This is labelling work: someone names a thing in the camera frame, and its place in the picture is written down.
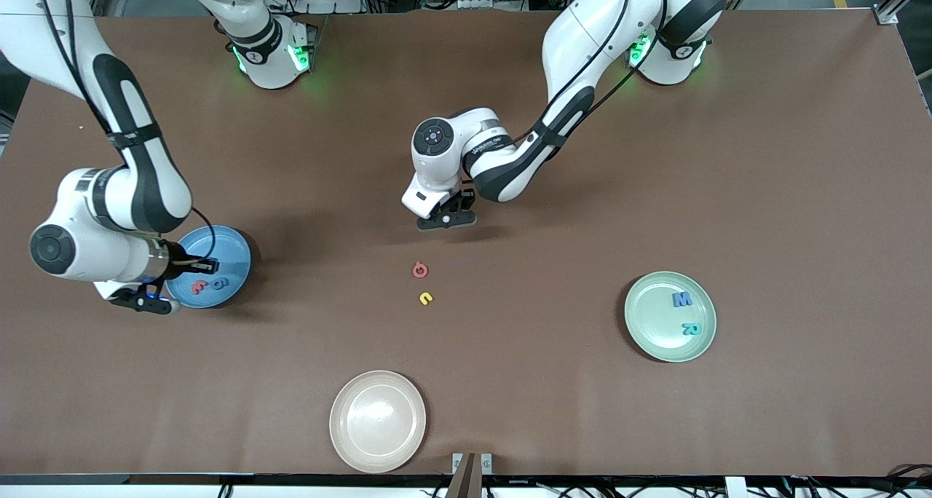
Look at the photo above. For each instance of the aluminium frame profile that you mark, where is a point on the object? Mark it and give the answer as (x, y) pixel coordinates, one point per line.
(887, 16)

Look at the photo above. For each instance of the pink foam lowercase w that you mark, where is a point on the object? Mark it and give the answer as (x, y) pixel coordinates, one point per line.
(198, 289)

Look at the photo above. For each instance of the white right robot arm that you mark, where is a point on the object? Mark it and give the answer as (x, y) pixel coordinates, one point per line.
(44, 32)

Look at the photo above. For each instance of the pale beige plate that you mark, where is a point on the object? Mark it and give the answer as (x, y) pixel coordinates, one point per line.
(377, 421)

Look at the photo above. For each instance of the pale green plate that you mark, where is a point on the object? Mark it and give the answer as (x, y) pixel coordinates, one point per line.
(659, 323)

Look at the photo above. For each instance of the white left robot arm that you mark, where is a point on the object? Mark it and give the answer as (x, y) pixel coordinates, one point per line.
(582, 39)

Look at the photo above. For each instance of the blue plate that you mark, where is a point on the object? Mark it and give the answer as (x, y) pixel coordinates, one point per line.
(233, 250)

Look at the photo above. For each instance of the teal foam letter R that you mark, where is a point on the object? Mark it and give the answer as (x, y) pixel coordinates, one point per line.
(689, 328)

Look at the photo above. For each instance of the yellow foam lowercase u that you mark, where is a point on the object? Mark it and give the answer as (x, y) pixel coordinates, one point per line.
(424, 301)

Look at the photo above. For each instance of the pink foam letter Q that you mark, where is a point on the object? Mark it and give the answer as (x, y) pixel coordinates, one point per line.
(414, 270)

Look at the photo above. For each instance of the metal table edge bracket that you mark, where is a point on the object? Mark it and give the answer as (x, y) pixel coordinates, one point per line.
(470, 483)

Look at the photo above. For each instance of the blue foam capital M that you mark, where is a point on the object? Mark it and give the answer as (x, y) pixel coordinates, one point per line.
(682, 301)

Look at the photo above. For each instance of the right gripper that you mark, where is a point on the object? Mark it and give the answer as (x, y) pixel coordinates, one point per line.
(177, 262)

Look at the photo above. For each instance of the blue foam lowercase g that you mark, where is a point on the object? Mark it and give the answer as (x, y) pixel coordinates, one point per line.
(215, 284)

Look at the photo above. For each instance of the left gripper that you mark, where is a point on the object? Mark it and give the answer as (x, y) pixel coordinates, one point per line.
(470, 199)

